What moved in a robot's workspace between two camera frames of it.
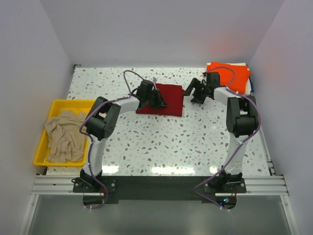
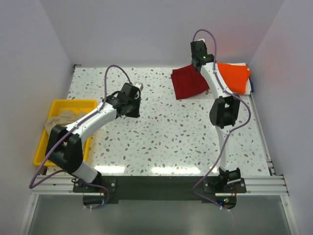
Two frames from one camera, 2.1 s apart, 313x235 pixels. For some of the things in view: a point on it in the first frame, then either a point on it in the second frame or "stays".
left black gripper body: (147, 98) → (134, 108)
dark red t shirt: (172, 95) → (188, 82)
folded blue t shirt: (252, 88) stays
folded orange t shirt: (234, 77) stays
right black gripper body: (204, 87) → (193, 58)
